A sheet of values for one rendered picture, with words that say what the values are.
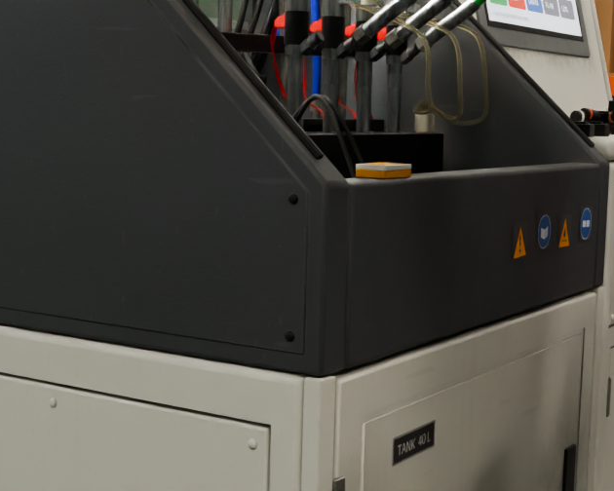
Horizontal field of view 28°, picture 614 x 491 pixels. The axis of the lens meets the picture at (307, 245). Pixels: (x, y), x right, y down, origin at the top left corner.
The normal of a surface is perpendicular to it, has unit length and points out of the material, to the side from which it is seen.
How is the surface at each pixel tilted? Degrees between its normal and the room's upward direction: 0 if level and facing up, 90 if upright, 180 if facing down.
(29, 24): 90
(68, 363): 90
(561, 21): 76
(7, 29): 90
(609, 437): 90
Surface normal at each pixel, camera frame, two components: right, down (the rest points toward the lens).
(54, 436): -0.54, 0.08
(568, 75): 0.83, -0.15
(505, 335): 0.84, 0.08
